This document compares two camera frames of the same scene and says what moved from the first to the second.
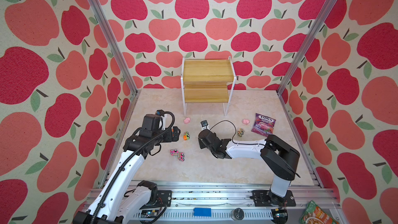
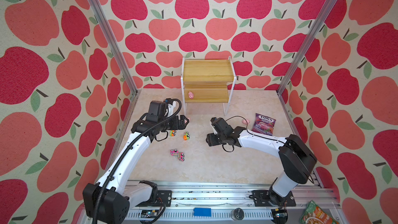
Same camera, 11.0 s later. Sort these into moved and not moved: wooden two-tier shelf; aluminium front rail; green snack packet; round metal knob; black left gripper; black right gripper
Moved: black left gripper; black right gripper
Not moved: green snack packet; round metal knob; wooden two-tier shelf; aluminium front rail
